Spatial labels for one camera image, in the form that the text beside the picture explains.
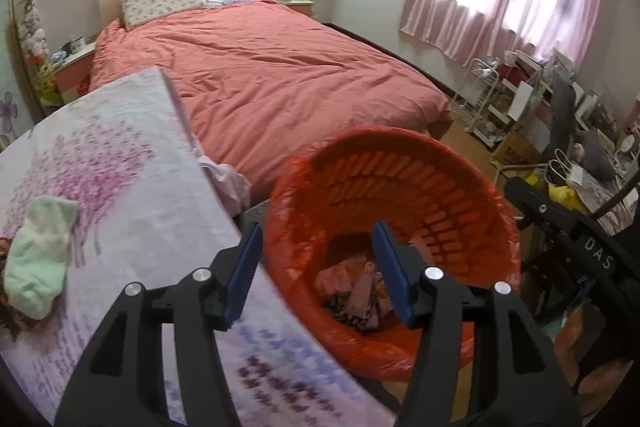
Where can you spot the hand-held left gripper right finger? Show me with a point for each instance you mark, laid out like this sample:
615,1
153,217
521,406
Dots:
392,277

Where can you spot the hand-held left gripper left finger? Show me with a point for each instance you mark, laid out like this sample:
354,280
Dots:
245,267

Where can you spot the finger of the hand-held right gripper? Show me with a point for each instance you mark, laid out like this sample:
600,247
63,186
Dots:
542,208

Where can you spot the heap of wrappers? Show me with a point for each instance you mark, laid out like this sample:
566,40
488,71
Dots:
362,297

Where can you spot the orange laundry basket red liner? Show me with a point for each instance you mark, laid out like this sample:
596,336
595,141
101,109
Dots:
450,207

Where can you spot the light green sock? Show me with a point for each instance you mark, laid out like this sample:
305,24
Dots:
40,247

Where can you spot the white shelf cart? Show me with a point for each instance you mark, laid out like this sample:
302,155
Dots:
505,112

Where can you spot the bed with salmon duvet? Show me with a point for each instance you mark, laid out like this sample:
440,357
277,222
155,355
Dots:
280,72

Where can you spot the pink nightstand with mug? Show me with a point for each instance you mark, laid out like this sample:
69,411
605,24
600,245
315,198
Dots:
72,72

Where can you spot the pink nightstand with book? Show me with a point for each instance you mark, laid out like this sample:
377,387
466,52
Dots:
295,4

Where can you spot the yellow green plush toy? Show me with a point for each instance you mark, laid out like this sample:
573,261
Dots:
49,82

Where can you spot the wardrobe with purple flower print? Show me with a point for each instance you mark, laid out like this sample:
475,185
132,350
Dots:
7,117

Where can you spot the clear tube of plush toys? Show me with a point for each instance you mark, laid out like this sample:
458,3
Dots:
32,27

